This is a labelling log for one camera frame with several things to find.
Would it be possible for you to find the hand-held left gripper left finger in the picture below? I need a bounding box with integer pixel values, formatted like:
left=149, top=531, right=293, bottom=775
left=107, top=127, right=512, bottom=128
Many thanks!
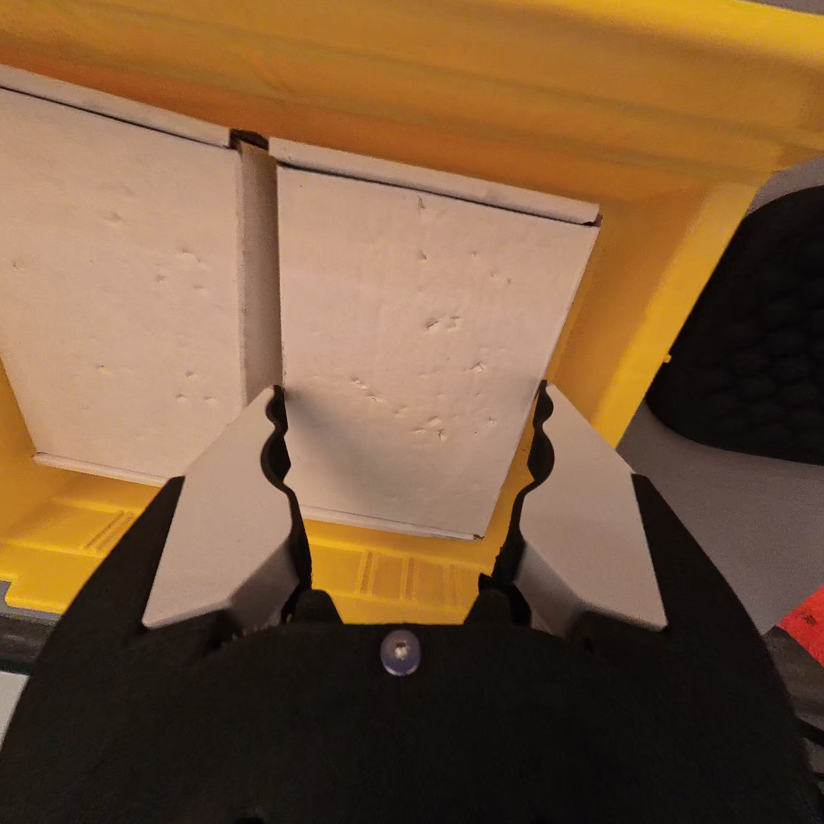
left=142, top=384, right=313, bottom=630

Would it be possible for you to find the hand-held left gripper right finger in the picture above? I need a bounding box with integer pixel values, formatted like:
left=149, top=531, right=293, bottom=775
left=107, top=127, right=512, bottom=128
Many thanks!
left=491, top=380, right=668, bottom=632

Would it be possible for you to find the white cardboard mailer box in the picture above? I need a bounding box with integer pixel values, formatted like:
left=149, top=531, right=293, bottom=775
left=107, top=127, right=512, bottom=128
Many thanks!
left=267, top=137, right=604, bottom=543
left=0, top=64, right=284, bottom=488

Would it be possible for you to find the yellow plastic bin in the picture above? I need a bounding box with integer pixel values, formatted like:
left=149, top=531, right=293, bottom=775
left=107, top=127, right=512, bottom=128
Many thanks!
left=0, top=0, right=824, bottom=628

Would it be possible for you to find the red flat object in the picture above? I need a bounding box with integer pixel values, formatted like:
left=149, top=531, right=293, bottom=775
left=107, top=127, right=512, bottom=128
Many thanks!
left=776, top=589, right=824, bottom=667

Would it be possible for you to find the black mesh office chair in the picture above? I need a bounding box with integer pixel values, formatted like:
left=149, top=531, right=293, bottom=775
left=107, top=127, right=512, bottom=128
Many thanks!
left=645, top=187, right=824, bottom=466

